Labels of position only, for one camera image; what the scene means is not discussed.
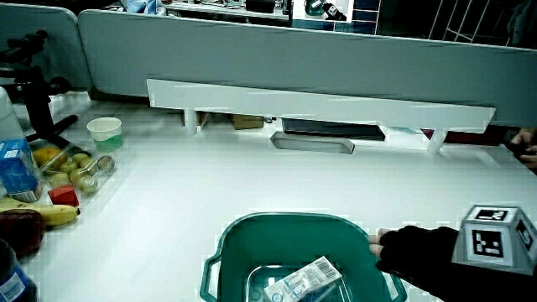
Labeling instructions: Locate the yellow banana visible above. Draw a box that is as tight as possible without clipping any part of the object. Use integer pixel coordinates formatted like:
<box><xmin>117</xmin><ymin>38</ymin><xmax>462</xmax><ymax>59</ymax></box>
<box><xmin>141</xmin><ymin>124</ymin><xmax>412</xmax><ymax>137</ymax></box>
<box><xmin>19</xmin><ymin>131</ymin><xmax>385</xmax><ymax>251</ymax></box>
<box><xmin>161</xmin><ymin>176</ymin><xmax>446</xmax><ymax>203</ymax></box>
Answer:
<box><xmin>0</xmin><ymin>195</ymin><xmax>81</xmax><ymax>227</ymax></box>

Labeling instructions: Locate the grey flat tray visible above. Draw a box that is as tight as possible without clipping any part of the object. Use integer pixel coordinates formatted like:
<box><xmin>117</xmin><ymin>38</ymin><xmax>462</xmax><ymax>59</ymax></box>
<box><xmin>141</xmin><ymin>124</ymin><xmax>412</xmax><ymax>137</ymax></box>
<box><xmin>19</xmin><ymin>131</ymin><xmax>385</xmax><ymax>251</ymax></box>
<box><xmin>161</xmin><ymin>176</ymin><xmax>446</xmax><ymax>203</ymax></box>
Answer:
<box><xmin>269</xmin><ymin>130</ymin><xmax>356</xmax><ymax>155</ymax></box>

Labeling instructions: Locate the dark red flat item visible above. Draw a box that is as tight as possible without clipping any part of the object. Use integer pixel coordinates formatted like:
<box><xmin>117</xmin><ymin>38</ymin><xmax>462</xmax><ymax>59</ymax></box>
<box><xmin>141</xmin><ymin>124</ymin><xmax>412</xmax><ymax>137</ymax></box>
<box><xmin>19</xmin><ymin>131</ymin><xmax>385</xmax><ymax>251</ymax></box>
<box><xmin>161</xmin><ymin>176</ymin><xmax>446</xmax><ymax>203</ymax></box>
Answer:
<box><xmin>421</xmin><ymin>125</ymin><xmax>508</xmax><ymax>147</ymax></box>

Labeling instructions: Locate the dark red apple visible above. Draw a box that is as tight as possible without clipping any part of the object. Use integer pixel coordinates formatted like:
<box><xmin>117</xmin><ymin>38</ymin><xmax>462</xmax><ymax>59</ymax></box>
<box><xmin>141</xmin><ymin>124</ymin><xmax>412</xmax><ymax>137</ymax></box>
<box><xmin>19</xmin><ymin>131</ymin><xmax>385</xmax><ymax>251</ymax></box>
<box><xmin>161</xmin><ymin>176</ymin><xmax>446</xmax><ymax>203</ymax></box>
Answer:
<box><xmin>0</xmin><ymin>208</ymin><xmax>45</xmax><ymax>258</ymax></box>

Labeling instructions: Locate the brown cardboard box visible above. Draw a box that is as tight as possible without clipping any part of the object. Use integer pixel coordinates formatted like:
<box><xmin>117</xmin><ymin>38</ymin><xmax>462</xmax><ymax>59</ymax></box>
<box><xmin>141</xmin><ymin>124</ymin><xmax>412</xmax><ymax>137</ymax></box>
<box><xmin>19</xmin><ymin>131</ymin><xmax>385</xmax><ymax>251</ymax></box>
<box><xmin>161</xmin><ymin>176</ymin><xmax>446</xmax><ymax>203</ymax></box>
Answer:
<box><xmin>229</xmin><ymin>113</ymin><xmax>265</xmax><ymax>130</ymax></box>

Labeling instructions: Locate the pile of small green fruits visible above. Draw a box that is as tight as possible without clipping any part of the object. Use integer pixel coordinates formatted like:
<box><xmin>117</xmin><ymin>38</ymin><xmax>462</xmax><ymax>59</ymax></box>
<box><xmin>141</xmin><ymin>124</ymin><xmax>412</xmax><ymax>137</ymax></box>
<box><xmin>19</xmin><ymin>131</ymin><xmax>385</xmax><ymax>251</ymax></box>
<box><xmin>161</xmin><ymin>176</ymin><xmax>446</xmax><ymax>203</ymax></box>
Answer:
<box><xmin>46</xmin><ymin>152</ymin><xmax>117</xmax><ymax>195</ymax></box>

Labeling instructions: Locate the white wire rack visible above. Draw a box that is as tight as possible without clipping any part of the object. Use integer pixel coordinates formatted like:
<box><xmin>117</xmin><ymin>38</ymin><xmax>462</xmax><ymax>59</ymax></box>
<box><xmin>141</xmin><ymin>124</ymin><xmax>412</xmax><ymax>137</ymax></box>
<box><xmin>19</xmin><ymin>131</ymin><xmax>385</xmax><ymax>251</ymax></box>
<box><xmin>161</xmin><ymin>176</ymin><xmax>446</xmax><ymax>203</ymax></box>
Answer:
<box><xmin>427</xmin><ymin>0</ymin><xmax>517</xmax><ymax>45</ymax></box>

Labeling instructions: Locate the short grey desk partition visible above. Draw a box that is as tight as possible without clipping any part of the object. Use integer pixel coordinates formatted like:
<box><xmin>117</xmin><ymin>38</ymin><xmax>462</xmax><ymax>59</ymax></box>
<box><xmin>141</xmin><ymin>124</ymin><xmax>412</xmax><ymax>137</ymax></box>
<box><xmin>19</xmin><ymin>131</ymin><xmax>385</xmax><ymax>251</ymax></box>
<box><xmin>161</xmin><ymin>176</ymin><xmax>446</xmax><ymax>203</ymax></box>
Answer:
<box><xmin>0</xmin><ymin>3</ymin><xmax>92</xmax><ymax>90</ymax></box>

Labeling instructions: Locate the brown cardboard piece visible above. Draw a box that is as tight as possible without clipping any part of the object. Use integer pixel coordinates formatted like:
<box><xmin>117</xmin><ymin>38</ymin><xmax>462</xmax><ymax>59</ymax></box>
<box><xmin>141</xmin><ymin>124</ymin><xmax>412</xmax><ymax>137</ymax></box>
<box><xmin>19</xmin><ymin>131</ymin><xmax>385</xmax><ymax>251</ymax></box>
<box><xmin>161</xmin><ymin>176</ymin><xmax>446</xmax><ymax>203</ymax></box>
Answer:
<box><xmin>180</xmin><ymin>109</ymin><xmax>211</xmax><ymax>129</ymax></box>

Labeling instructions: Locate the person's right hand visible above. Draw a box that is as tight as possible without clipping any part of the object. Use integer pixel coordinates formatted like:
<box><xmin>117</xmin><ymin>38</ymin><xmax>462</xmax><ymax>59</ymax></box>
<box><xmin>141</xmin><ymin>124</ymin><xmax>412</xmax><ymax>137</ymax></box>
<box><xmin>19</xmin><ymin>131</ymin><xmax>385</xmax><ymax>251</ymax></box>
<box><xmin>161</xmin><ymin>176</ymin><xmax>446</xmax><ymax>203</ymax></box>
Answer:
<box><xmin>368</xmin><ymin>204</ymin><xmax>537</xmax><ymax>302</ymax></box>

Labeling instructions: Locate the blue drink carton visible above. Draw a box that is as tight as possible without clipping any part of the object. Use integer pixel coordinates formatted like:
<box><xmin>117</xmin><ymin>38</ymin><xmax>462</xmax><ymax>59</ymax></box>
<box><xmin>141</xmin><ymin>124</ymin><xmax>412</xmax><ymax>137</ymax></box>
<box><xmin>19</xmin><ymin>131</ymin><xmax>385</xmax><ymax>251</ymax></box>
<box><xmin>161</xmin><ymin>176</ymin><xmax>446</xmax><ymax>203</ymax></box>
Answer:
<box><xmin>0</xmin><ymin>138</ymin><xmax>43</xmax><ymax>204</ymax></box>

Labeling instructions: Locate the black phone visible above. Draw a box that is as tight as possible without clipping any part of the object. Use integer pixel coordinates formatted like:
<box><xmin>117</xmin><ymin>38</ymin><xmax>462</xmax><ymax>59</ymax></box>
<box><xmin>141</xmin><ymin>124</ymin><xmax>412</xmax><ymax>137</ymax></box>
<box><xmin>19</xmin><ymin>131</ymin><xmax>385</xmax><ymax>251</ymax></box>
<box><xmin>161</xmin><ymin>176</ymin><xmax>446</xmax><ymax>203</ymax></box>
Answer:
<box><xmin>505</xmin><ymin>141</ymin><xmax>530</xmax><ymax>159</ymax></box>

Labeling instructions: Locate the orange fruit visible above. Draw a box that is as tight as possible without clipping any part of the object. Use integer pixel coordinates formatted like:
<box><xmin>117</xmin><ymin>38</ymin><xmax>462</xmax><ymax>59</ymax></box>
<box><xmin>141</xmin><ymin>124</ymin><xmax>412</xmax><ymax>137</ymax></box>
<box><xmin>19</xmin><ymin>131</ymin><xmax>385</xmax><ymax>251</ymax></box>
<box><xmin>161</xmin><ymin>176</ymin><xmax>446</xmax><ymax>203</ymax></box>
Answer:
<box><xmin>32</xmin><ymin>147</ymin><xmax>68</xmax><ymax>169</ymax></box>

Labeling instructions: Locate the white framed poster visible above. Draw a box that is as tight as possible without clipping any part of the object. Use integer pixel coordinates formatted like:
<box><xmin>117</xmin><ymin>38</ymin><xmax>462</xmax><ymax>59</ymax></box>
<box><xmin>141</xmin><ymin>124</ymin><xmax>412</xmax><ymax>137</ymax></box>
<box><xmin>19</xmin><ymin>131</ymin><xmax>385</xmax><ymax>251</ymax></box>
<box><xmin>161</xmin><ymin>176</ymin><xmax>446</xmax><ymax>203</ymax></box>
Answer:
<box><xmin>292</xmin><ymin>0</ymin><xmax>353</xmax><ymax>22</ymax></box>

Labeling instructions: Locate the white plastic bottle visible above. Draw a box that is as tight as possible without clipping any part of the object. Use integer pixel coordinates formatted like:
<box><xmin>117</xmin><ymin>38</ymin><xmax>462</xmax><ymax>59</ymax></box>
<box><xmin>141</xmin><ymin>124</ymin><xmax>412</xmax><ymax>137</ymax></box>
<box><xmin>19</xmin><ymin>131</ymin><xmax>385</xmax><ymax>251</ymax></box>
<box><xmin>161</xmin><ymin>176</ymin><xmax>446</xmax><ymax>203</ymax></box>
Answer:
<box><xmin>0</xmin><ymin>86</ymin><xmax>25</xmax><ymax>142</ymax></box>

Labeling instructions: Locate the background white desk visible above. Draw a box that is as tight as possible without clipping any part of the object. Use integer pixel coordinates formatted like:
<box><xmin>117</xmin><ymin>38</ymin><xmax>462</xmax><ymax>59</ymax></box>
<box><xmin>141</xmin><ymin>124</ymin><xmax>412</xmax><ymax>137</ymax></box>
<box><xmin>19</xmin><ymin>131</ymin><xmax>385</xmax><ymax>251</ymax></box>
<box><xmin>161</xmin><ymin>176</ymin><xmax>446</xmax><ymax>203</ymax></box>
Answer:
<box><xmin>163</xmin><ymin>2</ymin><xmax>290</xmax><ymax>22</ymax></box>

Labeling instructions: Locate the black tripod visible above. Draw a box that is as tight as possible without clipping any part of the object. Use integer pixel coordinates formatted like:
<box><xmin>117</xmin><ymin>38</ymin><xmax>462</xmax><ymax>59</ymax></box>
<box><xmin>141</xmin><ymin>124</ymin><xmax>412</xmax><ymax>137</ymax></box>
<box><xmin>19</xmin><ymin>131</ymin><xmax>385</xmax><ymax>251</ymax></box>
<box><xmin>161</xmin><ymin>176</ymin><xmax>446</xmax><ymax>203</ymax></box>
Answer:
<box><xmin>0</xmin><ymin>29</ymin><xmax>80</xmax><ymax>148</ymax></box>

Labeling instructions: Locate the white green paper cup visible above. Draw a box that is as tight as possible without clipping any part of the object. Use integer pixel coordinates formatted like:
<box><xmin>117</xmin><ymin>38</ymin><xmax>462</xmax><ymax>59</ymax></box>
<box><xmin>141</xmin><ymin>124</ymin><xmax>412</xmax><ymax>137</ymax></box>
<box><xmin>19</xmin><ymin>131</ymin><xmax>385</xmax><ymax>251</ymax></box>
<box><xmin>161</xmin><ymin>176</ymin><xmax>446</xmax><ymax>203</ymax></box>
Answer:
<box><xmin>86</xmin><ymin>117</ymin><xmax>124</xmax><ymax>153</ymax></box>

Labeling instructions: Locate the green plastic basket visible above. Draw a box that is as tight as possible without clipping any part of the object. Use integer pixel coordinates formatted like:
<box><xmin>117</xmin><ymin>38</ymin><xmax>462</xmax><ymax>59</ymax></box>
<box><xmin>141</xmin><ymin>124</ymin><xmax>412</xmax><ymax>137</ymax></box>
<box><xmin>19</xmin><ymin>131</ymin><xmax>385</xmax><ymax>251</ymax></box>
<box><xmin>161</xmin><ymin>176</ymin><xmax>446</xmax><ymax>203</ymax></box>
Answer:
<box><xmin>199</xmin><ymin>211</ymin><xmax>408</xmax><ymax>302</ymax></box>

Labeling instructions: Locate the white blue milk carton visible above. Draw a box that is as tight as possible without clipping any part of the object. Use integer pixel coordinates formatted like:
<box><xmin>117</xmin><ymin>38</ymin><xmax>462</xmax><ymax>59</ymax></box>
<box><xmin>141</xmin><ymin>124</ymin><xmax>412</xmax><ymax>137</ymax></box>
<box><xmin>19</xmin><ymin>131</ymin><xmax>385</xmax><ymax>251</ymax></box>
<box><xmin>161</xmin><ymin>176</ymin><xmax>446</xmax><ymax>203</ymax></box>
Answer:
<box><xmin>263</xmin><ymin>255</ymin><xmax>343</xmax><ymax>302</ymax></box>

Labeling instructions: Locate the white desk shelf riser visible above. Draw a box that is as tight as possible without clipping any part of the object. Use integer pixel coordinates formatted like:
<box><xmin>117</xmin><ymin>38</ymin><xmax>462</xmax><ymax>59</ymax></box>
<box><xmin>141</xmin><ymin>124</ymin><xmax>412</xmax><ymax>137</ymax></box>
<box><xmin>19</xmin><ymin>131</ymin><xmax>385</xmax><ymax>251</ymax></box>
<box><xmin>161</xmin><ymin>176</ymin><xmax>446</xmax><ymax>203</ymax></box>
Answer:
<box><xmin>146</xmin><ymin>78</ymin><xmax>497</xmax><ymax>155</ymax></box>

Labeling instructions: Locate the long grey desk partition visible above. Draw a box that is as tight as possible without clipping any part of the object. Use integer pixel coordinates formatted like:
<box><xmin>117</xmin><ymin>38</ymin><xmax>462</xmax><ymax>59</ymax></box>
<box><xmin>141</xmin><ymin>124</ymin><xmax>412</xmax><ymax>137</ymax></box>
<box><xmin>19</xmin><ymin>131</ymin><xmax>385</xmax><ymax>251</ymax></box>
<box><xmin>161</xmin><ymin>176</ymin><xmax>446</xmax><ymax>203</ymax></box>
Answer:
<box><xmin>77</xmin><ymin>8</ymin><xmax>537</xmax><ymax>127</ymax></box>

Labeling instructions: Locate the red block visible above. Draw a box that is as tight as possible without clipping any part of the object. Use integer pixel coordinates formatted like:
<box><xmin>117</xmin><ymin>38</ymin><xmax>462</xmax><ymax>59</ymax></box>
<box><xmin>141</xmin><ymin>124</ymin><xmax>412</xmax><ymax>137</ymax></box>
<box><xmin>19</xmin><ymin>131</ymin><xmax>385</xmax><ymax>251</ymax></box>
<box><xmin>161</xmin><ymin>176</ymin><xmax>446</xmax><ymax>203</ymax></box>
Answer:
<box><xmin>47</xmin><ymin>184</ymin><xmax>81</xmax><ymax>208</ymax></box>

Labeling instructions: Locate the dark bottle with blue label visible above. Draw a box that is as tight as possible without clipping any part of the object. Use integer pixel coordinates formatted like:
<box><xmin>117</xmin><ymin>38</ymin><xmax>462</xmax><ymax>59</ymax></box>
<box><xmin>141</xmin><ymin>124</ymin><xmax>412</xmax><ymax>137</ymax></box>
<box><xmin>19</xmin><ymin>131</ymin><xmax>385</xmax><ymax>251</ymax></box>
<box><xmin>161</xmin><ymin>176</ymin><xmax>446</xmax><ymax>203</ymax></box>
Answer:
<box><xmin>0</xmin><ymin>237</ymin><xmax>39</xmax><ymax>302</ymax></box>

